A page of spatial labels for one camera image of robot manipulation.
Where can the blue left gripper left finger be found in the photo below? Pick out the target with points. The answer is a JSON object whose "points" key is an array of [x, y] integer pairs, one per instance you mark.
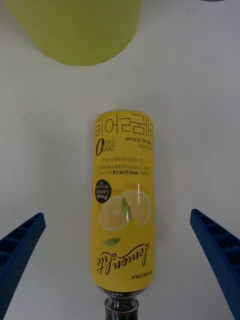
{"points": [[17, 250]]}

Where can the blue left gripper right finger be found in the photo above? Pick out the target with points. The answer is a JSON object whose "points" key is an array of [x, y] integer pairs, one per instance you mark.
{"points": [[220, 252]]}

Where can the yellow-green plastic waste bin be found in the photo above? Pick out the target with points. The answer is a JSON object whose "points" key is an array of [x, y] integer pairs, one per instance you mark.
{"points": [[80, 30]]}

